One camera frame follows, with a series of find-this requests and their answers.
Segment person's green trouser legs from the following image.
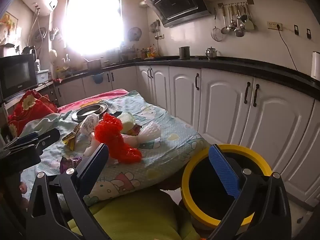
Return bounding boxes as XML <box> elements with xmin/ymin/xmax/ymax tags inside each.
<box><xmin>67</xmin><ymin>187</ymin><xmax>200</xmax><ymax>240</ymax></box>

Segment black kitchen countertop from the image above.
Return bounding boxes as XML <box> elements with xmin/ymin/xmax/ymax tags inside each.
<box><xmin>54</xmin><ymin>54</ymin><xmax>320</xmax><ymax>90</ymax></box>

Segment cartoon printed blanket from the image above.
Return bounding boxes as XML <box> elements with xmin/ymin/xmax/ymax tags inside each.
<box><xmin>20</xmin><ymin>89</ymin><xmax>209</xmax><ymax>205</ymax></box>

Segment steel teapot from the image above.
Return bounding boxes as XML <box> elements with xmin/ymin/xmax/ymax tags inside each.
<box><xmin>205</xmin><ymin>47</ymin><xmax>218</xmax><ymax>59</ymax></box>

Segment small wall fan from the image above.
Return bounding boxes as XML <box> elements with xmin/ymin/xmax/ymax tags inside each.
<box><xmin>127</xmin><ymin>27</ymin><xmax>142</xmax><ymax>42</ymax></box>

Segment wall power outlet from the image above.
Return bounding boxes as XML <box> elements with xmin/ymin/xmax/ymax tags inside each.
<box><xmin>267</xmin><ymin>21</ymin><xmax>283</xmax><ymax>31</ymax></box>

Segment black power cable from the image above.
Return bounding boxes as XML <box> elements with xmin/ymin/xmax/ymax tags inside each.
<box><xmin>277</xmin><ymin>29</ymin><xmax>299</xmax><ymax>72</ymax></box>

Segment yellow brown snack wrapper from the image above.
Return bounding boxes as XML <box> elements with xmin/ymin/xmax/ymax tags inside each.
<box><xmin>62</xmin><ymin>126</ymin><xmax>83</xmax><ymax>151</ymax></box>

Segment white storage box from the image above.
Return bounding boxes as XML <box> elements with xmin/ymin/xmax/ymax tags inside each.
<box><xmin>36</xmin><ymin>69</ymin><xmax>49</xmax><ymax>83</ymax></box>

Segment pink blanket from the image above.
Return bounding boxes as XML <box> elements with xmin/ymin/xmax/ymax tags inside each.
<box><xmin>57</xmin><ymin>89</ymin><xmax>128</xmax><ymax>113</ymax></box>

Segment white printed wrapper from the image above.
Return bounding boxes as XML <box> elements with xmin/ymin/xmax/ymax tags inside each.
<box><xmin>79</xmin><ymin>114</ymin><xmax>100</xmax><ymax>137</ymax></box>

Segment kitchen window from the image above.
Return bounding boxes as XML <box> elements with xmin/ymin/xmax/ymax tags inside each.
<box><xmin>65</xmin><ymin>0</ymin><xmax>124</xmax><ymax>55</ymax></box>

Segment white kitchen cabinets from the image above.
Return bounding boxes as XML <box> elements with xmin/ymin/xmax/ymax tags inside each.
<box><xmin>54</xmin><ymin>65</ymin><xmax>320</xmax><ymax>205</ymax></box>

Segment floral wall picture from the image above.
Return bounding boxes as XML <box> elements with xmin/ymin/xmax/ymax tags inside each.
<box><xmin>0</xmin><ymin>12</ymin><xmax>18</xmax><ymax>43</ymax></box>

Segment group of condiment bottles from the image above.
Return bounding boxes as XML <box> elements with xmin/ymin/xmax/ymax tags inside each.
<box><xmin>141</xmin><ymin>44</ymin><xmax>160</xmax><ymax>58</ymax></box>

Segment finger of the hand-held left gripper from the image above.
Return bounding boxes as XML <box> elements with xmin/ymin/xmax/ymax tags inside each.
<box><xmin>35</xmin><ymin>128</ymin><xmax>61</xmax><ymax>153</ymax></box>
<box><xmin>5</xmin><ymin>131</ymin><xmax>40</xmax><ymax>147</ymax></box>

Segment red mesh bag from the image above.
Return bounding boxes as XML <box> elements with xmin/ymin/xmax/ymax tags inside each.
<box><xmin>94</xmin><ymin>112</ymin><xmax>142</xmax><ymax>165</ymax></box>

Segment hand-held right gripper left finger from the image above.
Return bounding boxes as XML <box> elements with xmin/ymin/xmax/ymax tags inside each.
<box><xmin>27</xmin><ymin>142</ymin><xmax>112</xmax><ymax>240</ymax></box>

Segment coiled grey hose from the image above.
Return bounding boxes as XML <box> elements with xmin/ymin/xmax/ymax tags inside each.
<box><xmin>29</xmin><ymin>27</ymin><xmax>48</xmax><ymax>50</ymax></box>

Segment yellow rim trash bin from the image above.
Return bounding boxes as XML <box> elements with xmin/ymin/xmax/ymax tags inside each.
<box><xmin>181</xmin><ymin>144</ymin><xmax>273</xmax><ymax>230</ymax></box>

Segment white foam net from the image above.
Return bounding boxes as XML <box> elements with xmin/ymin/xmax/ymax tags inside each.
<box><xmin>122</xmin><ymin>122</ymin><xmax>162</xmax><ymax>148</ymax></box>

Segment purple wrapper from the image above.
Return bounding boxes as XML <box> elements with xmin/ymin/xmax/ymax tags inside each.
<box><xmin>59</xmin><ymin>156</ymin><xmax>83</xmax><ymax>174</ymax></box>

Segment metal plate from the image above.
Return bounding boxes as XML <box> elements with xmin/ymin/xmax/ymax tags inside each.
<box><xmin>72</xmin><ymin>102</ymin><xmax>108</xmax><ymax>123</ymax></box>

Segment row of hanging steel ladles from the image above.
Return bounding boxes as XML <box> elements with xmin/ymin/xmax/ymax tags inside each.
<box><xmin>220</xmin><ymin>2</ymin><xmax>255</xmax><ymax>38</ymax></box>

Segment hanging wire strainer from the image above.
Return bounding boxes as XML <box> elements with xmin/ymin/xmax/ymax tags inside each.
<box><xmin>211</xmin><ymin>7</ymin><xmax>224</xmax><ymax>42</ymax></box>

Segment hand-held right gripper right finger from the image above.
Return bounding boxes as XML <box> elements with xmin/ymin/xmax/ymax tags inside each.
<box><xmin>208</xmin><ymin>144</ymin><xmax>292</xmax><ymax>240</ymax></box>

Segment blue hanging bin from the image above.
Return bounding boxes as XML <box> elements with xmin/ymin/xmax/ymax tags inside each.
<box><xmin>91</xmin><ymin>72</ymin><xmax>105</xmax><ymax>84</ymax></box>

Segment white electric kettle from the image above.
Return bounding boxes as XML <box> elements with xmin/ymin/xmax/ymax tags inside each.
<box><xmin>311</xmin><ymin>51</ymin><xmax>320</xmax><ymax>79</ymax></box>

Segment metal mug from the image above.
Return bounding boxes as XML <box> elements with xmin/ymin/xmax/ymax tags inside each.
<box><xmin>178</xmin><ymin>46</ymin><xmax>190</xmax><ymax>60</ymax></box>

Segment cooking pot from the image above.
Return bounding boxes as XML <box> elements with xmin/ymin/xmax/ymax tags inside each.
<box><xmin>86</xmin><ymin>59</ymin><xmax>102</xmax><ymax>70</ymax></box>

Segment red floral blanket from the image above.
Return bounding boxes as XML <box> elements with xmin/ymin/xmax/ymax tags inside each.
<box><xmin>7</xmin><ymin>90</ymin><xmax>59</xmax><ymax>137</ymax></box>

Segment small hanging kitchen tools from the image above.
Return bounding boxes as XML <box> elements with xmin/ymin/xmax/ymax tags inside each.
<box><xmin>150</xmin><ymin>20</ymin><xmax>161</xmax><ymax>34</ymax></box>

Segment black microwave oven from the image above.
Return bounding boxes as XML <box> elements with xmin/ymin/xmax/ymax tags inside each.
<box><xmin>0</xmin><ymin>54</ymin><xmax>38</xmax><ymax>101</ymax></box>

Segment black range hood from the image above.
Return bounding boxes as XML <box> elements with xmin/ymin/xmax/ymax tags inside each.
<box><xmin>144</xmin><ymin>0</ymin><xmax>212</xmax><ymax>28</ymax></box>

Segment white plastic wrapper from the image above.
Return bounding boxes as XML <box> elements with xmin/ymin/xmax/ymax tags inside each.
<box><xmin>84</xmin><ymin>132</ymin><xmax>105</xmax><ymax>157</ymax></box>

